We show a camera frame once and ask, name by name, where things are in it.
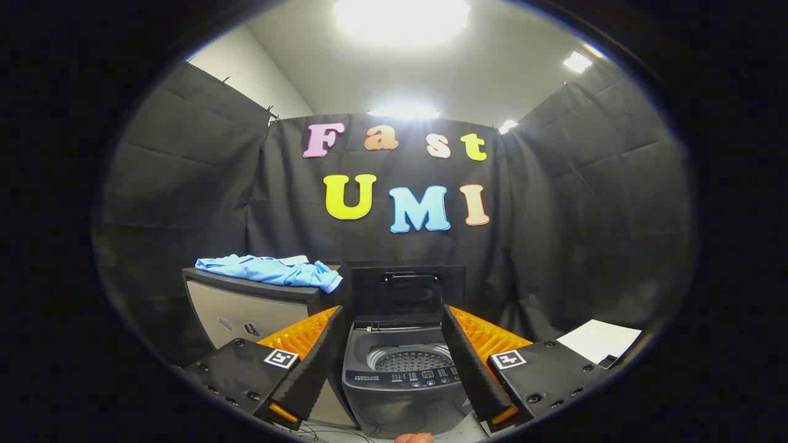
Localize black backdrop cloth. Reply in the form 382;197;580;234
92;58;696;370

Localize light blue polo shirt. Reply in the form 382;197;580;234
195;254;344;294

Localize dark grey washing machine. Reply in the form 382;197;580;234
340;317;476;439

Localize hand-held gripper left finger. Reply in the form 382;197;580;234
182;305;347;431

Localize black floor cables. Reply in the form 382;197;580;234
294;423;373;443

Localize white board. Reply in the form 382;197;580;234
556;319;642;365

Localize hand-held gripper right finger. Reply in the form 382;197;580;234
441;303;618;434

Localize grey cabinet with dark top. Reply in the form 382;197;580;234
182;265;359;429

